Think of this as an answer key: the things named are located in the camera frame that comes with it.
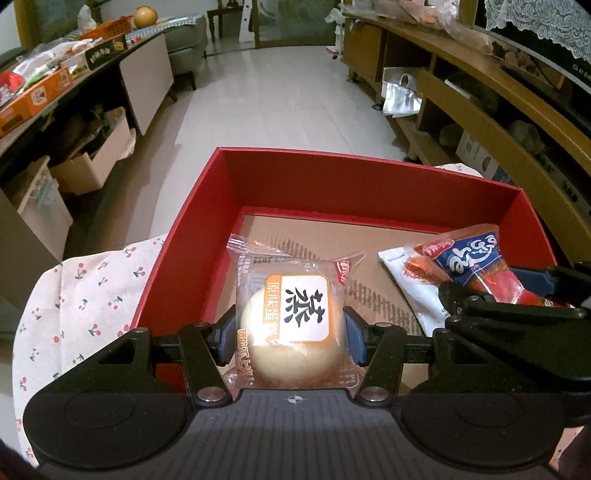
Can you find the red blue snack packet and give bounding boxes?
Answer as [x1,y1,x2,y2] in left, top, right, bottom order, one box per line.
[413,224,573,308]

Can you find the white noodle snack bag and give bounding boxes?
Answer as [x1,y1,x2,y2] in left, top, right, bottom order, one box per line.
[378,246,451,337]

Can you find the steamed cake clear packet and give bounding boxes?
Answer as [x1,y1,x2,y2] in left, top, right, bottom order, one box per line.
[223,235,366,393]

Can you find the cherry print tablecloth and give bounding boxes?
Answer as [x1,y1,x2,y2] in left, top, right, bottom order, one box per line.
[12,234,167,466]

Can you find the red cardboard box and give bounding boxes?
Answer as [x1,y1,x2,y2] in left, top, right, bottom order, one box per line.
[130,146,558,398]

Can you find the long wooden tv bench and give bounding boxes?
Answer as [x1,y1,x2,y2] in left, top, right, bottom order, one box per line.
[344,12,590,263]

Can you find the open cardboard carton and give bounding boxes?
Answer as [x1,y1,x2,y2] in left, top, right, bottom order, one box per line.
[50,107,136,195]

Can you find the silver plastic bag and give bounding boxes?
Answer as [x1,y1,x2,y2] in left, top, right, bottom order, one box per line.
[383,73,422,118]

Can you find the white lace cloth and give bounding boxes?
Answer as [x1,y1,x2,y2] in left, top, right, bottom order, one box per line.
[484,0,590,62]

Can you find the dark side table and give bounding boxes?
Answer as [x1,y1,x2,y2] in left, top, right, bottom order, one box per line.
[1,33,173,282]

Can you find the grey sofa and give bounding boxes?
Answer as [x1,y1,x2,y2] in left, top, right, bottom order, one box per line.
[164,15,208,90]

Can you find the orange cardboard box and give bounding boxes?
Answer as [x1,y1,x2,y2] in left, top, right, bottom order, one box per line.
[0,68,72,137]

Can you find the black snack box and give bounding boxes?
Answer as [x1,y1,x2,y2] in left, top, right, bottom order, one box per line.
[84,34,127,71]

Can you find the round yellow pomelo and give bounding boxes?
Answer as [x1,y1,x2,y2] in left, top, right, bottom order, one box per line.
[133,5,158,29]

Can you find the dark wooden chair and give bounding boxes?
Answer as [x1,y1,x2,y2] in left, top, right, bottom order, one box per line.
[206,0,243,43]

